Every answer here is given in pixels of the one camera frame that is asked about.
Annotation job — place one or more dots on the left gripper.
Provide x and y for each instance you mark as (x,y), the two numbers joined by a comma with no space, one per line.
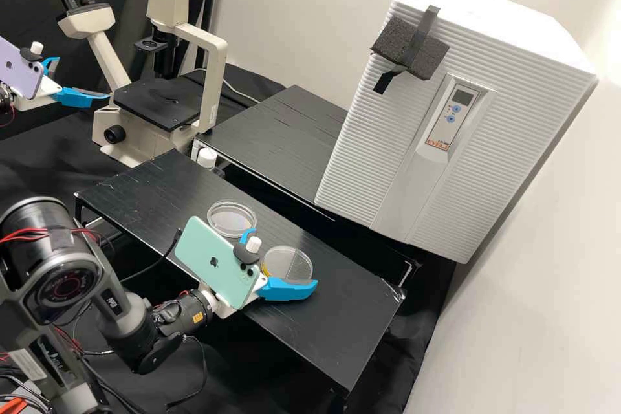
(46,89)

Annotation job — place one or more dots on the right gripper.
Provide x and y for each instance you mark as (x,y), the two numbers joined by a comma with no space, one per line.
(223,308)

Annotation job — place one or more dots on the petri dish lid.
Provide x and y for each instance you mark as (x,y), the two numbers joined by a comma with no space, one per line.
(291,263)

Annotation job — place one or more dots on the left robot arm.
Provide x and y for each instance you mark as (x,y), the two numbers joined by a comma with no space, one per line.
(5,96)

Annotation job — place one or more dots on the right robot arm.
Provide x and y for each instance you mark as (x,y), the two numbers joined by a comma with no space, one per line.
(48,259)

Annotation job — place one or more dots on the petri dish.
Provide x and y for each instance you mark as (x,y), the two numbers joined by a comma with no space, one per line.
(232,220)

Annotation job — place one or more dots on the white-capped bottle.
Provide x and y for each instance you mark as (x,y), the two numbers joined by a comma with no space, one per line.
(207,157)

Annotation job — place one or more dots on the black platform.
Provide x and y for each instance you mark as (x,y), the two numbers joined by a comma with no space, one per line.
(271,132)
(145,191)

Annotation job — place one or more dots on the cream microscope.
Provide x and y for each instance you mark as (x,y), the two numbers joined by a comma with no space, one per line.
(213,69)

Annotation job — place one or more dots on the incubator door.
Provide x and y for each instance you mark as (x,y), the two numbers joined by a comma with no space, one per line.
(509,166)

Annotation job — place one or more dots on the white incubator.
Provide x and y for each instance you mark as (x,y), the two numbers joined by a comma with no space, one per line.
(485,11)

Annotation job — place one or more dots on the left wrist camera phone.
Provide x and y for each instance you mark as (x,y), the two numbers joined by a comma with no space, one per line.
(19,74)

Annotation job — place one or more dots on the wrist camera phone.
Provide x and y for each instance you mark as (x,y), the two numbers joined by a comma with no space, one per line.
(19,74)
(208,254)

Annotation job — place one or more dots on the right wrist camera phone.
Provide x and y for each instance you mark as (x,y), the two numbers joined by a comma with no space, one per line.
(208,254)

